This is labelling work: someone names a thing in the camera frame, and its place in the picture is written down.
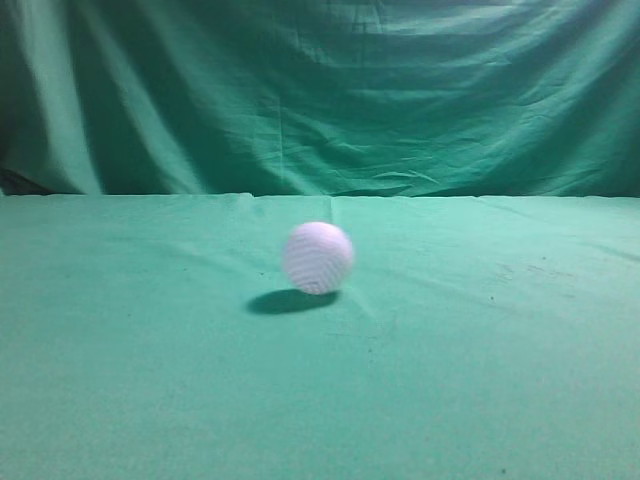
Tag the white dimpled golf ball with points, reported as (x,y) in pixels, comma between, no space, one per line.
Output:
(317,257)

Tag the green backdrop curtain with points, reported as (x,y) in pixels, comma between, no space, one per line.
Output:
(338,98)

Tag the green table cloth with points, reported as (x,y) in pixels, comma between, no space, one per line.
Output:
(157,337)

